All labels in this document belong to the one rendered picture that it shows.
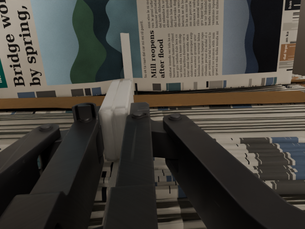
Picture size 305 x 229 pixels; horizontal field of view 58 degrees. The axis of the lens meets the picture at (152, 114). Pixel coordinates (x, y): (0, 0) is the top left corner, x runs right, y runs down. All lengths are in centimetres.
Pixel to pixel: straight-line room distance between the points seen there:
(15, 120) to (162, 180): 14
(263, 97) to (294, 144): 10
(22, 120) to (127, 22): 14
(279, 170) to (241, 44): 17
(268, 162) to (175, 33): 17
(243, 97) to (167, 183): 17
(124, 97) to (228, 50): 18
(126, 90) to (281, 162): 10
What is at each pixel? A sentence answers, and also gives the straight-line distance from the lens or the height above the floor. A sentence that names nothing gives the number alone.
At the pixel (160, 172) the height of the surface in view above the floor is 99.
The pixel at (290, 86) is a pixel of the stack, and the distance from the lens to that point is 84.
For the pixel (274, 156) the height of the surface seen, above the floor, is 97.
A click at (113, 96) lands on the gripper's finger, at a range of 17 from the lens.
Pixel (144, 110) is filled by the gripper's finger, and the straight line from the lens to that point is 16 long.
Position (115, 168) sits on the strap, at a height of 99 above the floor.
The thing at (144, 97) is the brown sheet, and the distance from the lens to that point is 29.
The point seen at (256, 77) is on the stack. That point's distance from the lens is 33.
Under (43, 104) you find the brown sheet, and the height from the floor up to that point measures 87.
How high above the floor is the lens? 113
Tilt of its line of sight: 70 degrees down
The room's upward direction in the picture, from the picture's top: 174 degrees clockwise
